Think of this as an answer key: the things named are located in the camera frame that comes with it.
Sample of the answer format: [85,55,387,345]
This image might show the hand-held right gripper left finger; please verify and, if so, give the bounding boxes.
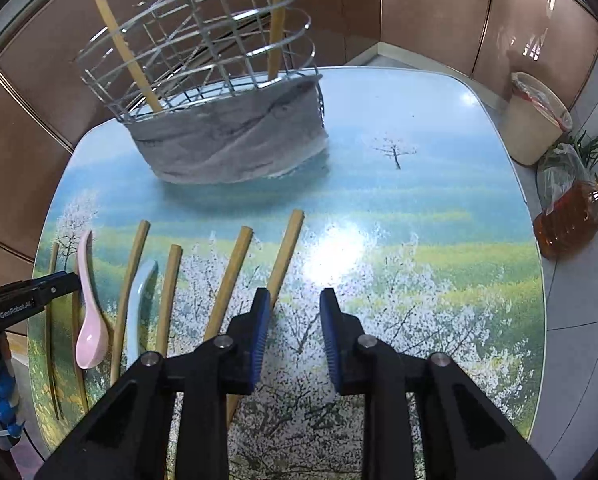
[33,287,271,480]

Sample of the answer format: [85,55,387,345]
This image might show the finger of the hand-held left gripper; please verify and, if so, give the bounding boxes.
[26,271,83,310]

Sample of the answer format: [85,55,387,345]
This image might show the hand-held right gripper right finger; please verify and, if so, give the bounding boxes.
[320,287,557,480]

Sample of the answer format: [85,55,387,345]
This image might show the pink spoon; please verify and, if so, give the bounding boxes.
[75,230,110,370]

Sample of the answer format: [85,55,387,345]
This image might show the light blue spoon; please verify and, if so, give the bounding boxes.
[125,260,159,368]

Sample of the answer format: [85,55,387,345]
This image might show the wire utensil basket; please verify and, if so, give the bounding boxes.
[76,0,326,133]

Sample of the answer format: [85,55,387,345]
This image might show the grey cloth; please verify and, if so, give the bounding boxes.
[128,72,328,184]

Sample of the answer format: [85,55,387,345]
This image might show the cooking oil bottle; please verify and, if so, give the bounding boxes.
[533,175,598,260]

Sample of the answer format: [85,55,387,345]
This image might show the clear plastic bag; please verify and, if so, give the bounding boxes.
[536,142,597,216]

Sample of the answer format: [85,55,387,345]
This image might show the beige trash bin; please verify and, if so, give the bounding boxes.
[504,71,573,166]

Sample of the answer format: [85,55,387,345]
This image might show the clear bin liner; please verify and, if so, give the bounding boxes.
[510,72,573,133]

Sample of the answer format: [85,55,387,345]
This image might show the green onions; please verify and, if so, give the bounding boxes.
[572,130,598,171]

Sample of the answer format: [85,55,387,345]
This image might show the brown kitchen cabinet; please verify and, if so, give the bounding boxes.
[0,0,598,281]

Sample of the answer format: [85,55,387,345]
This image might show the blue grey braided cable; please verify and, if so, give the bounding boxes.
[0,330,27,453]

